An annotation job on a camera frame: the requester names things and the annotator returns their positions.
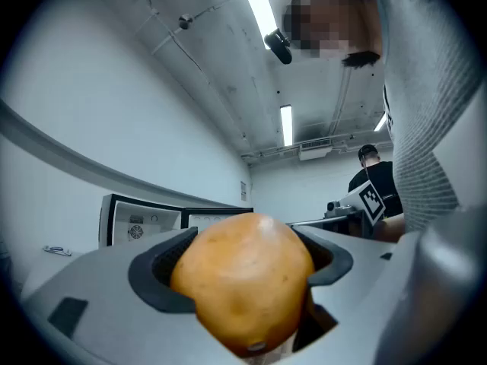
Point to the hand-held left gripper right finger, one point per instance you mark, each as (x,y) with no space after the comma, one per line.
(357,280)

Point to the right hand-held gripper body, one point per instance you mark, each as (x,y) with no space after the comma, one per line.
(367,202)

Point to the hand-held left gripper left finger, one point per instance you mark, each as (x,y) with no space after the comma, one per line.
(99,280)

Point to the white mini fridge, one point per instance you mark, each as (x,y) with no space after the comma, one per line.
(125,223)

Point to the round orange food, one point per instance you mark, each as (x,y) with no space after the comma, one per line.
(243,276)

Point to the person's right forearm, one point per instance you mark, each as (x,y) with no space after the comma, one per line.
(390,229)

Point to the white ceiling air conditioner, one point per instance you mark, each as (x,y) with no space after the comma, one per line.
(315,148)

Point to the short ceiling light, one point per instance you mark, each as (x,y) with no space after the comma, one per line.
(286,124)
(380,122)

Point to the person's grey striped shirt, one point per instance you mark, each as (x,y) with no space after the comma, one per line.
(422,89)

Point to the person's head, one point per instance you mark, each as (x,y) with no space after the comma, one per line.
(327,21)

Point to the long ceiling light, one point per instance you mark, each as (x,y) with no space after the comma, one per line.
(260,6)

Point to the round ceiling sensor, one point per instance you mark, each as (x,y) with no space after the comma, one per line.
(185,21)

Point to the black head camera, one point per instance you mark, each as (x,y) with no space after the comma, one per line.
(279,46)

